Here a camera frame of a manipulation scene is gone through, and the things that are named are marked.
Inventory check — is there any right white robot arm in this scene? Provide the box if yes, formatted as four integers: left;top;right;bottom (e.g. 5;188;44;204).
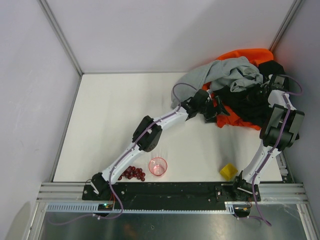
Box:
232;74;305;201

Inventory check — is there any aluminium frame rail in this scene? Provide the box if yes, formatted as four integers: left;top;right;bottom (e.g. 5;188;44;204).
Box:
36;182;309;204

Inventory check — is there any red grape bunch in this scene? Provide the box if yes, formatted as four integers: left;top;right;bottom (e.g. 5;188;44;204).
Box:
117;165;146;182

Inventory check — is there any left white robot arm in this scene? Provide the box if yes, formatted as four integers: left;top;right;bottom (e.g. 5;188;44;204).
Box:
90;89;230;197

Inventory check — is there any orange cloth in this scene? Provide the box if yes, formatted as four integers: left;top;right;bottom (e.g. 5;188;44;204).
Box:
216;48;274;67
210;85;266;131

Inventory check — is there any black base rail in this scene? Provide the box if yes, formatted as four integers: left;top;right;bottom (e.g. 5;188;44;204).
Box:
82;181;261;213

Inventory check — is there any white cable duct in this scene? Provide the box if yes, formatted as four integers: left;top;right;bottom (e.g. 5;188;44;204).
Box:
46;202;249;215

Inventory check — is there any black cloth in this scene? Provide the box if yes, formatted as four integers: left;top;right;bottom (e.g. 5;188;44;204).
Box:
212;60;301;141

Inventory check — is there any yellow block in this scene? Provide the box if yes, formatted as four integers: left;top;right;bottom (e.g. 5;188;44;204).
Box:
219;163;238;181

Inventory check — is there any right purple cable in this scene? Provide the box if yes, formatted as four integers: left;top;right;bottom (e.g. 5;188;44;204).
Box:
246;74;303;227

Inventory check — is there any pink plastic cup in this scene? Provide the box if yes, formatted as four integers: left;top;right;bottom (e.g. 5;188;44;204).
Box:
148;157;168;177

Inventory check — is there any grey hooded sweatshirt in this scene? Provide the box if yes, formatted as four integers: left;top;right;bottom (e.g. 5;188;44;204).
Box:
171;56;263;109

